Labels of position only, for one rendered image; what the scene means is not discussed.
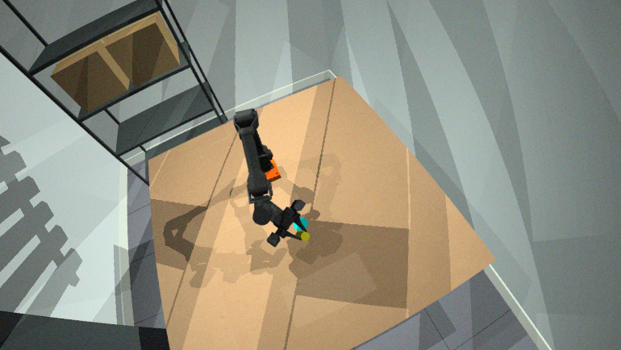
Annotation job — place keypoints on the yellow cylinder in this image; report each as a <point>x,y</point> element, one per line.
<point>304,236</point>

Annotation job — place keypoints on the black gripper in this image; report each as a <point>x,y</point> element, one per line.
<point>274,238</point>

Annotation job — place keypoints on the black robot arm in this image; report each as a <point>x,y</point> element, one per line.
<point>258,156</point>

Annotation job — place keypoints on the cyan circle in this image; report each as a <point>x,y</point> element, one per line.
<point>304,222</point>

